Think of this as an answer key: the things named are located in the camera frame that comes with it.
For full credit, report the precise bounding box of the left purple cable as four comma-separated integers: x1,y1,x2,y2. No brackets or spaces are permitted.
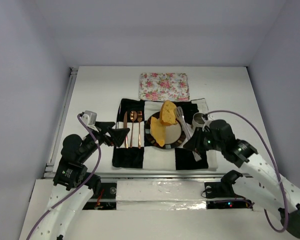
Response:
26,113,102,240

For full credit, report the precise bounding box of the copper knife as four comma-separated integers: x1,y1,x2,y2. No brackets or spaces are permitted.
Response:
123,111,128,149

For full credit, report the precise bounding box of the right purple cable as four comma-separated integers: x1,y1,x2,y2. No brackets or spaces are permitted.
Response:
203,110,290,233

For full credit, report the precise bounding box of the round brown bread piece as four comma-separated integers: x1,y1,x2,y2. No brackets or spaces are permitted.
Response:
159,100,177,126

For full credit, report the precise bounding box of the metal cup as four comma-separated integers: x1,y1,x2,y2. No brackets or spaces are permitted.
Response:
191,112,204,132

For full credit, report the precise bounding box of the copper spoon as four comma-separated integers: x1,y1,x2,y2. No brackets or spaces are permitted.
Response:
129,110,137,148

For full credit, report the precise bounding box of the aluminium frame rail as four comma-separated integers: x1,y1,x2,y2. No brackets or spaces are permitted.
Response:
42,67,79,179

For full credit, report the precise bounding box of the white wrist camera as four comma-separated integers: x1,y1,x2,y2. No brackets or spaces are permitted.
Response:
201,114,214,132
80,110,97,128

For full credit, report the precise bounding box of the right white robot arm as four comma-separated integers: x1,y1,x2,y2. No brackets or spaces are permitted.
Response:
184,119,300,239

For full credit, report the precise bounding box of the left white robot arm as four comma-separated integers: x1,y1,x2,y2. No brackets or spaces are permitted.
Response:
26,121,130,240

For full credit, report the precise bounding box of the purple cable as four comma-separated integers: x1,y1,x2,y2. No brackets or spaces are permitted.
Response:
203,110,290,233
26,113,102,240

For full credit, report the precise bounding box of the copper fork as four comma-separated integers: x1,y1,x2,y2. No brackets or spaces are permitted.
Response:
137,110,143,149

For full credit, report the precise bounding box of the black white checkered placemat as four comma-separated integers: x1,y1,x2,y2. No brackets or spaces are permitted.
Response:
112,98,218,172

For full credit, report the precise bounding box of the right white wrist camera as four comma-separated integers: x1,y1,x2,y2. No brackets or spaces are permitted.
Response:
201,114,214,132

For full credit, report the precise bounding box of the dark rimmed ceramic plate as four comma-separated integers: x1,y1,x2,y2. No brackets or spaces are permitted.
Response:
144,111,186,150

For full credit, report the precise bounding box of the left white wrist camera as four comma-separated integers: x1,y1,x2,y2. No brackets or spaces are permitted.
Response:
80,110,97,128

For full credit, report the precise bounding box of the floral rectangular tray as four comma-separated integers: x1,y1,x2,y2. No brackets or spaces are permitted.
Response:
139,72,190,102

